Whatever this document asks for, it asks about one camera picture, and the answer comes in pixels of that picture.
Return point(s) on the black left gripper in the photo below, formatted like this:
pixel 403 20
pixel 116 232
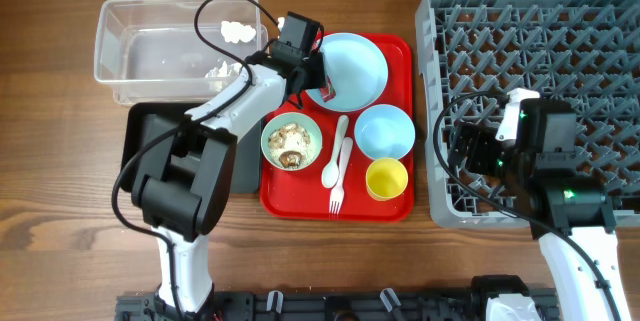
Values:
pixel 320 70

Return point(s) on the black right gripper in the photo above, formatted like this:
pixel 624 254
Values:
pixel 475 137

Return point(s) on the red snack wrapper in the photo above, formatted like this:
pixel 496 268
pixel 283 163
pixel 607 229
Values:
pixel 327 93

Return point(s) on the white tissue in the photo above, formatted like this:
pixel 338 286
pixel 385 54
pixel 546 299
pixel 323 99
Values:
pixel 236 32
pixel 225 71

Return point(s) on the light blue bowl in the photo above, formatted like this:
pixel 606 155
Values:
pixel 384 131

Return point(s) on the yellow plastic cup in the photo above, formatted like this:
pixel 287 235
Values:
pixel 386 178

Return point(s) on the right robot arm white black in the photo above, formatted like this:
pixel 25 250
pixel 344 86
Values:
pixel 570 215

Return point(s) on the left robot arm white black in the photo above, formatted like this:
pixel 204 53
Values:
pixel 181 176

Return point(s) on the grey dishwasher rack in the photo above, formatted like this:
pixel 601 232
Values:
pixel 585 52

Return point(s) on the clear plastic waste bin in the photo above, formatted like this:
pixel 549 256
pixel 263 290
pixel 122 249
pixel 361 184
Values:
pixel 148 50

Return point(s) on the light blue plate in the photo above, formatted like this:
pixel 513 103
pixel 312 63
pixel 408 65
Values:
pixel 356 69

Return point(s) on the green bowl with food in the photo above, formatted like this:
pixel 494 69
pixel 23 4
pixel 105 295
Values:
pixel 291 141

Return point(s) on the red serving tray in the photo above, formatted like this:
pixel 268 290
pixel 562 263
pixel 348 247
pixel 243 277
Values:
pixel 300 194

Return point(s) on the white plastic spoon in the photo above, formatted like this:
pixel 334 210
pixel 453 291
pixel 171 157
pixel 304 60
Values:
pixel 330 172

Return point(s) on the black plastic tray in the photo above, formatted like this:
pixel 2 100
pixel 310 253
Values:
pixel 247 165

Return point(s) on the white plastic fork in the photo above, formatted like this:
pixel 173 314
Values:
pixel 337 193

